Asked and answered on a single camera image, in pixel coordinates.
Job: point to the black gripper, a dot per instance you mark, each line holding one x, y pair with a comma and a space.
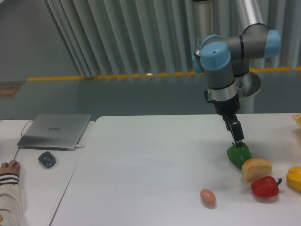
227, 109

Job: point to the person's hand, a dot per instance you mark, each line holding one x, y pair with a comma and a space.
12, 167

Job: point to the yellow bell pepper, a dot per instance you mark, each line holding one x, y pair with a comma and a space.
293, 178

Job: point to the brown egg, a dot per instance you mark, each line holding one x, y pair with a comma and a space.
208, 197

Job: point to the bread loaf piece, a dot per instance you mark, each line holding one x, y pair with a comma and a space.
256, 168

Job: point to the green bell pepper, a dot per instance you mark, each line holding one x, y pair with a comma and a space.
239, 155

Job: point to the silver laptop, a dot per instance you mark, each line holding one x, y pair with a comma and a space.
55, 132

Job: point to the white striped sleeve forearm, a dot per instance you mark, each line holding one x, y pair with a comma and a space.
10, 200

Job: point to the red bell pepper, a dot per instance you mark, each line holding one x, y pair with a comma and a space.
265, 187

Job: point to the yellow basket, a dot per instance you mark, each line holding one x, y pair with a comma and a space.
297, 118

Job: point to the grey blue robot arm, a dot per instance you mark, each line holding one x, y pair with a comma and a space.
225, 61

